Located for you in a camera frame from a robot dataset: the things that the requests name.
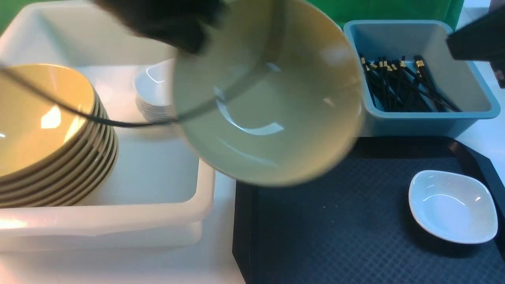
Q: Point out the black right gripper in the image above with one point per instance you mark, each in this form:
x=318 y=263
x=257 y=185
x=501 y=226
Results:
x=482 y=40

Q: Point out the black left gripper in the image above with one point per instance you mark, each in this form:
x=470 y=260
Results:
x=179 y=23

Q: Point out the yellow noodle bowl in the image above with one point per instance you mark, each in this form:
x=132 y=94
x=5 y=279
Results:
x=276 y=97

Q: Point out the white sauce dish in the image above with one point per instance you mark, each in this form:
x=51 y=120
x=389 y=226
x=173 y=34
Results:
x=453 y=207

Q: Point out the stack of white dishes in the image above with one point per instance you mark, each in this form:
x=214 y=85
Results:
x=153 y=85

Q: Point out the blue-grey chopstick tray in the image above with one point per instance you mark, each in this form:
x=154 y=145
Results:
x=459 y=81

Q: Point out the pile of black chopsticks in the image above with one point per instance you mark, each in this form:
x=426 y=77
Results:
x=395 y=86

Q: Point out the large white plastic bin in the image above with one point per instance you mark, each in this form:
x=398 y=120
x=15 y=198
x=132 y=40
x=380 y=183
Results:
x=158 y=193

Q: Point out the stack of yellow bowls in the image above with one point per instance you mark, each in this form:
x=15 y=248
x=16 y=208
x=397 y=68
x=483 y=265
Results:
x=51 y=157

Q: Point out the black serving tray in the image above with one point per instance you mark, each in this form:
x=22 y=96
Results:
x=354 y=226

